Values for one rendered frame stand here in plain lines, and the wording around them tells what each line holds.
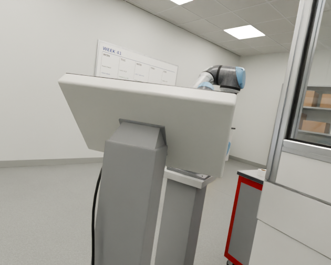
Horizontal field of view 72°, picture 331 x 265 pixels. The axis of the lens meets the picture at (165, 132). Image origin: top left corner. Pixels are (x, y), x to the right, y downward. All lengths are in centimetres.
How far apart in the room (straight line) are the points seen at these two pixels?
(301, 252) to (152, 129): 58
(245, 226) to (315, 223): 103
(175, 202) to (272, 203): 72
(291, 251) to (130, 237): 49
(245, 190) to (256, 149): 449
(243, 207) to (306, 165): 104
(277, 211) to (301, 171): 16
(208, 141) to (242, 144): 573
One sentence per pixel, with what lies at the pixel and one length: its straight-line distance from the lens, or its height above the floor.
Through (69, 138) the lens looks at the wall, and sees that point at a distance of 395.
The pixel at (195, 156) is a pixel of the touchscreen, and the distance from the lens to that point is 73.
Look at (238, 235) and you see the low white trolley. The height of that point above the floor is 31.
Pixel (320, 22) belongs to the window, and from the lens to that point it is 89.
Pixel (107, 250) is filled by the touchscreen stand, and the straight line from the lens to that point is 78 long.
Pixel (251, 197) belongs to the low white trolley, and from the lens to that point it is 174.
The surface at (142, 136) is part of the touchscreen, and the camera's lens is 66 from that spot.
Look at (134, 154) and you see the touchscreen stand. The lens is 64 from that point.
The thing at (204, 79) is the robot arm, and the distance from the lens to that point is 130.
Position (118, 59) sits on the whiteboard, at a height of 184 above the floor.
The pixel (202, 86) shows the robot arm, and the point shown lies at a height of 125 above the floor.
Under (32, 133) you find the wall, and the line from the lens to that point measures 381.
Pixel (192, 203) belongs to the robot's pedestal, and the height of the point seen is 61.
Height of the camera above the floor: 114
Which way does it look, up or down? 6 degrees down
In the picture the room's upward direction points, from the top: 8 degrees clockwise
